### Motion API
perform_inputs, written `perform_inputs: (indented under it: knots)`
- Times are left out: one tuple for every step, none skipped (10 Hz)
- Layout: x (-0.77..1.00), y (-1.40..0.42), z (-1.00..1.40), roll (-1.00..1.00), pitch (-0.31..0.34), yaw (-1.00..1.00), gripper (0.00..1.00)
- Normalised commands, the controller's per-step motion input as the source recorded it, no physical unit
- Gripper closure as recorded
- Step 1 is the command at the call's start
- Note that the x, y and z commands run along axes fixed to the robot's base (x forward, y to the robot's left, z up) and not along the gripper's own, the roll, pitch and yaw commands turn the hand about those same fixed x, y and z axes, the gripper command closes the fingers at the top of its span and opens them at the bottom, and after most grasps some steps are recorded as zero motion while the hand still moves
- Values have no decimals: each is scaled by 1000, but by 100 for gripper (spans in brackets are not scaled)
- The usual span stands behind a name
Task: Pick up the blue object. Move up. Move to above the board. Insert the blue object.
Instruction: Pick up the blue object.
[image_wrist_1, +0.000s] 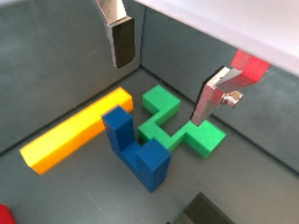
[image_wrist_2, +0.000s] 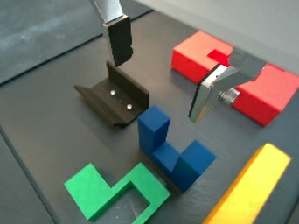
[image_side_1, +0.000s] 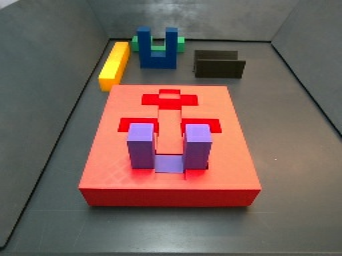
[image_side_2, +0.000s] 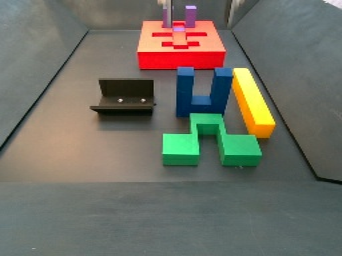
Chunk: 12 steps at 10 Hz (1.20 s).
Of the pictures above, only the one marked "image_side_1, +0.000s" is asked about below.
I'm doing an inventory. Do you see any green stepped block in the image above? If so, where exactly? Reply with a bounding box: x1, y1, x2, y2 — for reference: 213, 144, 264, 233
130, 36, 185, 53

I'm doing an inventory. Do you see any black block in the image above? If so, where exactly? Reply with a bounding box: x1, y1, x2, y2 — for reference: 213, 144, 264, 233
193, 50, 245, 79

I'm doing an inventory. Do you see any blue U-shaped block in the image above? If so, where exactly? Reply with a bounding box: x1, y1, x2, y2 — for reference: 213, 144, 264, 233
136, 26, 177, 69

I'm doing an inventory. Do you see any yellow long block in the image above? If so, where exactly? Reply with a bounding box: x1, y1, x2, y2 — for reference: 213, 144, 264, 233
97, 42, 129, 92

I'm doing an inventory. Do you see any red puzzle board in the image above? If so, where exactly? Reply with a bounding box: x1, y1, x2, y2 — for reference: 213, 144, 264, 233
78, 85, 261, 207

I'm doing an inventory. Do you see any purple U-shaped block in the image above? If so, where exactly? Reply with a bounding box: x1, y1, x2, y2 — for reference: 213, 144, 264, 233
126, 123, 212, 174

